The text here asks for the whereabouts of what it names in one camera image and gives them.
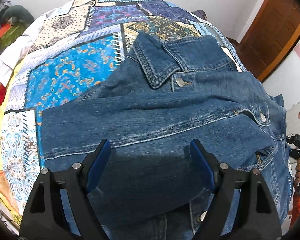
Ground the brown bead bracelet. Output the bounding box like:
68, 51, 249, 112
292, 155, 300, 188

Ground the patchwork printed blanket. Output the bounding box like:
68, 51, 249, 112
0, 0, 248, 220

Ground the blue denim jacket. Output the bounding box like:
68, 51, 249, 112
35, 33, 294, 240

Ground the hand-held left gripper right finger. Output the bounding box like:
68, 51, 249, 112
189, 139, 283, 240

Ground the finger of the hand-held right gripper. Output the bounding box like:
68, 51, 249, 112
286, 134, 300, 158

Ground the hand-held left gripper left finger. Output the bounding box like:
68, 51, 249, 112
19, 139, 113, 240

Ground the brown wooden door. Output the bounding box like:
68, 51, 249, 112
239, 0, 300, 83

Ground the grey cloth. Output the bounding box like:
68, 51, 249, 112
192, 9, 208, 21

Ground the white shirt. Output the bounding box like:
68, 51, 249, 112
0, 0, 73, 85

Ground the white stickered case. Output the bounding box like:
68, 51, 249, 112
286, 99, 300, 140

